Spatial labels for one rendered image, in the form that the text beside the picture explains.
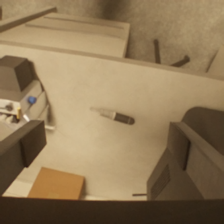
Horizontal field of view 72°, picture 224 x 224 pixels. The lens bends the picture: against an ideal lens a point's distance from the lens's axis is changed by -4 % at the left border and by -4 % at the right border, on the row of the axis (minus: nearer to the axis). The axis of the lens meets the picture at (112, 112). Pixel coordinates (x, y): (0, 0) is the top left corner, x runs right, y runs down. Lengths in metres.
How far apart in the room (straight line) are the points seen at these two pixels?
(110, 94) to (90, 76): 0.07
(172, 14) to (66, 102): 1.00
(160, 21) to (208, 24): 0.33
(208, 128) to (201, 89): 0.10
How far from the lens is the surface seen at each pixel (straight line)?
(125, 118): 0.47
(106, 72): 0.42
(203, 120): 0.44
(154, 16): 1.29
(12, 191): 1.15
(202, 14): 1.35
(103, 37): 0.76
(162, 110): 0.48
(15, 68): 0.43
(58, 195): 0.83
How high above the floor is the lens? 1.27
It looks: 49 degrees down
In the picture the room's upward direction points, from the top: 168 degrees counter-clockwise
